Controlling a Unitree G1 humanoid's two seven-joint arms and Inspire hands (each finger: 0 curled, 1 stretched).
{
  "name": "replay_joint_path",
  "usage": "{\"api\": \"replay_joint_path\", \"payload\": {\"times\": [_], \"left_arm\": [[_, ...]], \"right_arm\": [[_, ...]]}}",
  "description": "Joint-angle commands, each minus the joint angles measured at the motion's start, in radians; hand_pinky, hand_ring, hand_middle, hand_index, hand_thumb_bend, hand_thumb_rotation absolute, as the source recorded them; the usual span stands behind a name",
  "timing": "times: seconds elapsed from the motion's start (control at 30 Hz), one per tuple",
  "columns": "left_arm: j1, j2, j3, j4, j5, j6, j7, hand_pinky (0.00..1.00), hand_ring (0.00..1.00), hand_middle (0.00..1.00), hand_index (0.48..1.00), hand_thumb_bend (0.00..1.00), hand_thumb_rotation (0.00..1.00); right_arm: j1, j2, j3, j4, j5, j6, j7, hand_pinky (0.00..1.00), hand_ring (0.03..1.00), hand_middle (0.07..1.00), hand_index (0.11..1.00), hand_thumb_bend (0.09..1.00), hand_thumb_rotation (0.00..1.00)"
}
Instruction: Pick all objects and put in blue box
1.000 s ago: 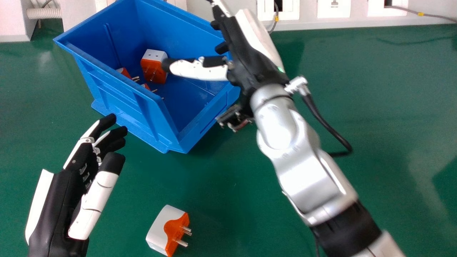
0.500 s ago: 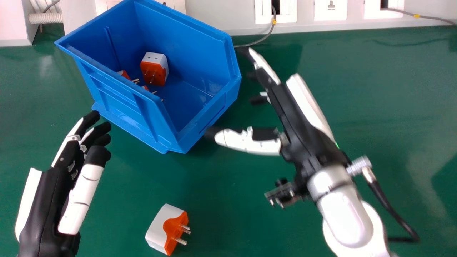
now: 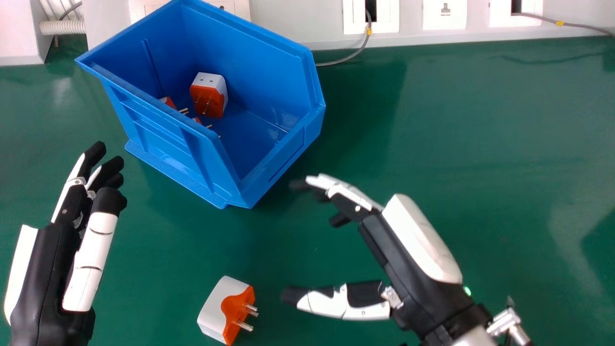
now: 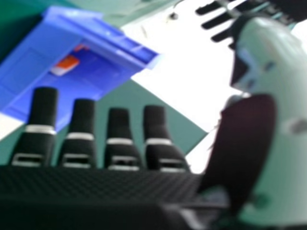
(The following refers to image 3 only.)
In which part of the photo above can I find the white-and-orange plug adapter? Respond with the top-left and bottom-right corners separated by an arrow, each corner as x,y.
189,72 -> 229,119
159,96 -> 189,115
197,275 -> 259,346
191,116 -> 221,139

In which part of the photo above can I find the white wall socket plate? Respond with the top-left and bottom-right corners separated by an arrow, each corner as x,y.
202,0 -> 251,22
422,0 -> 467,31
489,0 -> 544,28
342,0 -> 400,35

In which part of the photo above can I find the blue plastic bin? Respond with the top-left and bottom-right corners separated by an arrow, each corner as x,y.
75,0 -> 326,210

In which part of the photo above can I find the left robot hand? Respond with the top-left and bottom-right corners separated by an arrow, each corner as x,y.
4,141 -> 128,346

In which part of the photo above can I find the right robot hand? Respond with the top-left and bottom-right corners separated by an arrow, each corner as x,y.
280,173 -> 494,346

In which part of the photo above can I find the white corrugated hose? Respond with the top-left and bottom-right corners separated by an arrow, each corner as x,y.
38,0 -> 86,36

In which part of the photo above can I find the grey cable with yellow band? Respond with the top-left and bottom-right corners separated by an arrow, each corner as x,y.
315,10 -> 373,67
511,12 -> 615,37

